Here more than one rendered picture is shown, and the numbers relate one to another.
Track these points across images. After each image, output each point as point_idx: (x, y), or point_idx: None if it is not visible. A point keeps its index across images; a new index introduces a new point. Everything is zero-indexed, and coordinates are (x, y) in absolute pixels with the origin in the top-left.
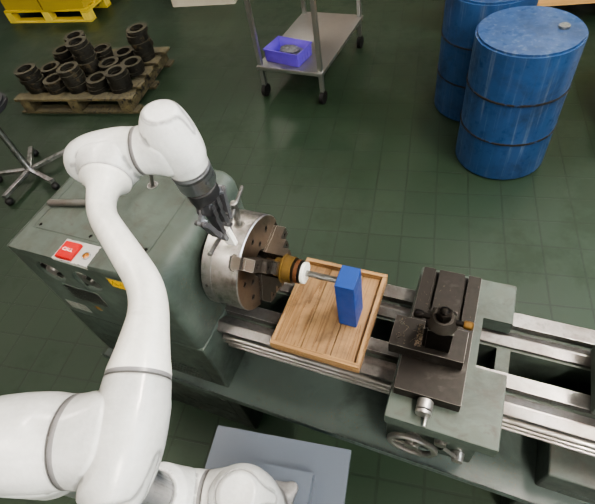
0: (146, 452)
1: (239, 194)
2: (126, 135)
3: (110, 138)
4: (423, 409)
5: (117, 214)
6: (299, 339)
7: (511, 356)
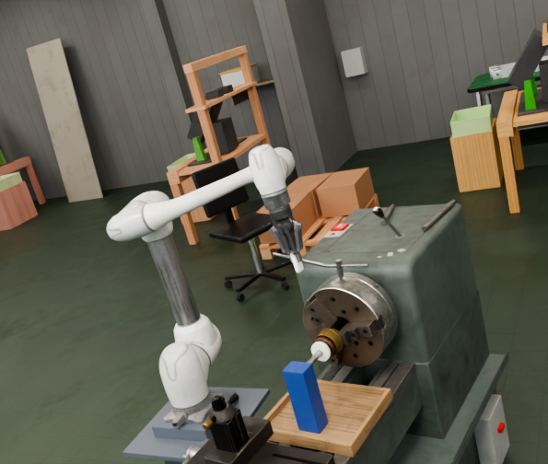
0: (117, 224)
1: (355, 264)
2: None
3: None
4: (190, 447)
5: (234, 180)
6: None
7: None
